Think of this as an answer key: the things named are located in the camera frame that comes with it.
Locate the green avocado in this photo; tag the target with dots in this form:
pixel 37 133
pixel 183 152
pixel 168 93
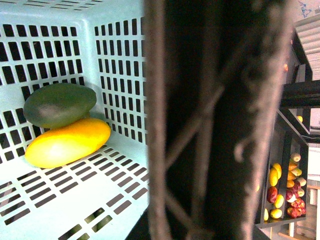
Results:
pixel 58 105

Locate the grey basket handle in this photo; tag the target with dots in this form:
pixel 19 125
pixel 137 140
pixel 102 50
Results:
pixel 213 86

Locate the yellow mango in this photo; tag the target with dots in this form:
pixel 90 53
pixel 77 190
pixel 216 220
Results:
pixel 61 146

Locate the light blue plastic basket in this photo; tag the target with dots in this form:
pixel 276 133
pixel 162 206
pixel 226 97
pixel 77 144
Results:
pixel 99 44

